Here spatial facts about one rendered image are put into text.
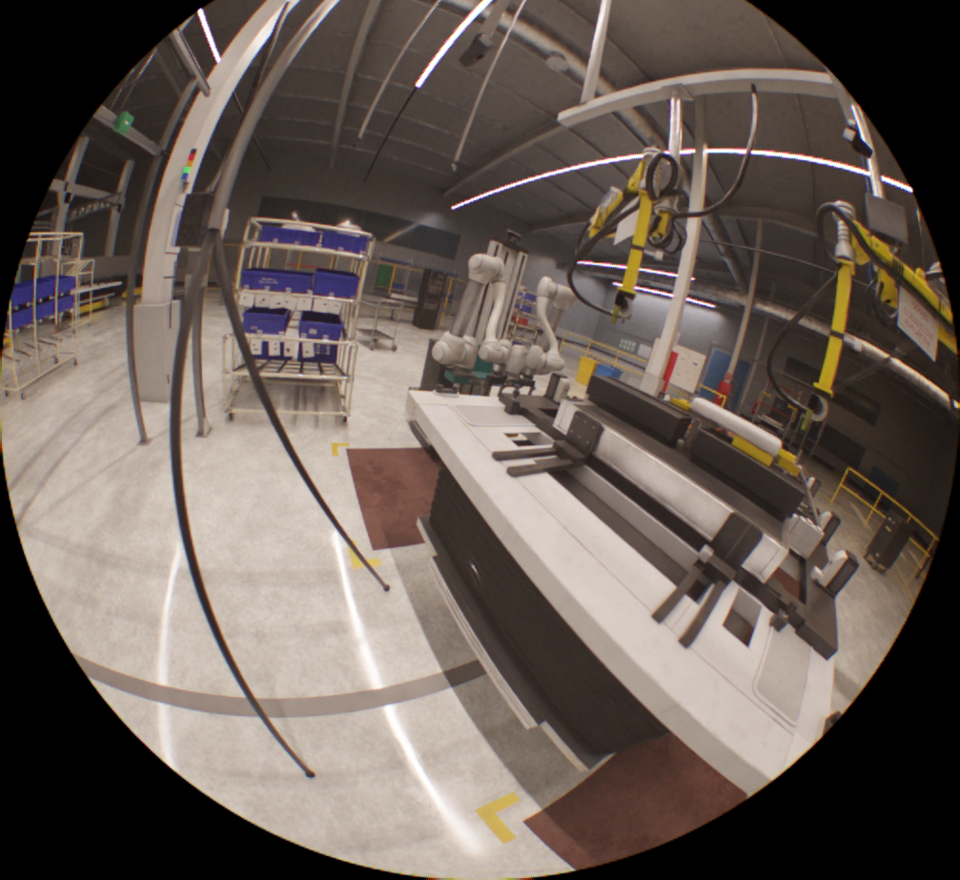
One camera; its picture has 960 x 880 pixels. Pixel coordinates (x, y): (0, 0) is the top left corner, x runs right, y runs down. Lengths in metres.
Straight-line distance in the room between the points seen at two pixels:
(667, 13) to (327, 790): 11.48
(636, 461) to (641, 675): 0.60
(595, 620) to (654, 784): 1.19
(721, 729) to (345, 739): 1.04
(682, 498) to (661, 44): 10.68
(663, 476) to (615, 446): 0.19
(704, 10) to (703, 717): 10.32
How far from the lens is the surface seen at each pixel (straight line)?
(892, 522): 7.03
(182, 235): 1.94
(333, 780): 1.26
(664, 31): 10.55
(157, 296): 3.21
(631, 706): 0.73
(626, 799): 1.53
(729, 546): 0.86
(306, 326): 2.50
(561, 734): 0.92
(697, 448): 1.03
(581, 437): 1.00
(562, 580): 0.59
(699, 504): 0.87
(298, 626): 1.39
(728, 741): 0.65
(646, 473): 0.91
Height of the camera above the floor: 1.25
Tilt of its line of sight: 18 degrees down
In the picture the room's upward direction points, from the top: 15 degrees clockwise
